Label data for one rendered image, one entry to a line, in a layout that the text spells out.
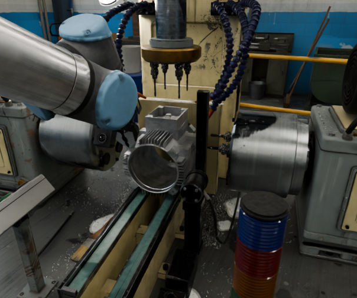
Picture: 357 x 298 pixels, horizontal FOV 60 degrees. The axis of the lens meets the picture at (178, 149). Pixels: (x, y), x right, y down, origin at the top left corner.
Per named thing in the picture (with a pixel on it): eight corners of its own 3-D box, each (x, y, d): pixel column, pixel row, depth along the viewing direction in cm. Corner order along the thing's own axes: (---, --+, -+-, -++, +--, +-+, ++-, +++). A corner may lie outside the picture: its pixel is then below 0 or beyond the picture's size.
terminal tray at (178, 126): (158, 125, 105) (158, 105, 102) (188, 129, 102) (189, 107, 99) (145, 138, 94) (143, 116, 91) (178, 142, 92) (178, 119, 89)
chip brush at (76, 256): (108, 217, 103) (108, 215, 103) (122, 220, 102) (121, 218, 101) (69, 260, 86) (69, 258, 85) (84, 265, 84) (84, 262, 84)
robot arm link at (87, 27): (44, 31, 57) (80, 3, 61) (71, 82, 67) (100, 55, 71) (80, 42, 53) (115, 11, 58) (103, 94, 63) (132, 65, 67)
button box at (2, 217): (40, 201, 76) (25, 184, 75) (56, 189, 73) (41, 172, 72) (-18, 248, 61) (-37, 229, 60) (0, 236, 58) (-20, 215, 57)
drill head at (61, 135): (57, 143, 130) (46, 85, 120) (137, 154, 121) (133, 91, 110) (12, 171, 108) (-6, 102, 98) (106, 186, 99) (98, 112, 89)
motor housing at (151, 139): (149, 164, 112) (146, 114, 104) (200, 171, 107) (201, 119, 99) (124, 192, 95) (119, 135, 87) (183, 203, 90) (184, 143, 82)
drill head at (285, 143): (211, 164, 113) (215, 97, 103) (333, 179, 103) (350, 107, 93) (197, 201, 92) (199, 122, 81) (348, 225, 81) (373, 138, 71)
